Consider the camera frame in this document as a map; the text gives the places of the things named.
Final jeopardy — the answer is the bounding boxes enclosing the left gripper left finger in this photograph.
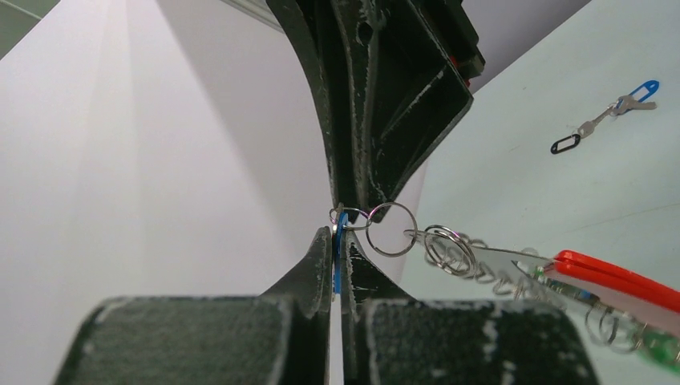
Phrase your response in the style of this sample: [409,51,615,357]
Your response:
[55,227,332,384]

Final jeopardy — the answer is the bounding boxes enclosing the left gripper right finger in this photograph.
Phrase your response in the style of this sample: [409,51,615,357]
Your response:
[339,232,599,384]

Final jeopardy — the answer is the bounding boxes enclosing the green key tag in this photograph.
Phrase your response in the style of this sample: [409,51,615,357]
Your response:
[638,330,679,375]

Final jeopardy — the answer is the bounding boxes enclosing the blue key tag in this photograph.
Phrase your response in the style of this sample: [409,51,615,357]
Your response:
[329,203,371,294]

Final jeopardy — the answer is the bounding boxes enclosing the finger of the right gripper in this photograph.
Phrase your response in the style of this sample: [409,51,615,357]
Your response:
[332,1,485,210]
[266,0,354,206]

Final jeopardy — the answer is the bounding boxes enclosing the removed keys with tags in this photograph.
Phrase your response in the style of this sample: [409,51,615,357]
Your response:
[550,79,660,155]

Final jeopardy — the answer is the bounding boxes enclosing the red-handled key organizer with rings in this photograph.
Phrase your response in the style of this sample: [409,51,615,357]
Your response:
[365,201,680,355]

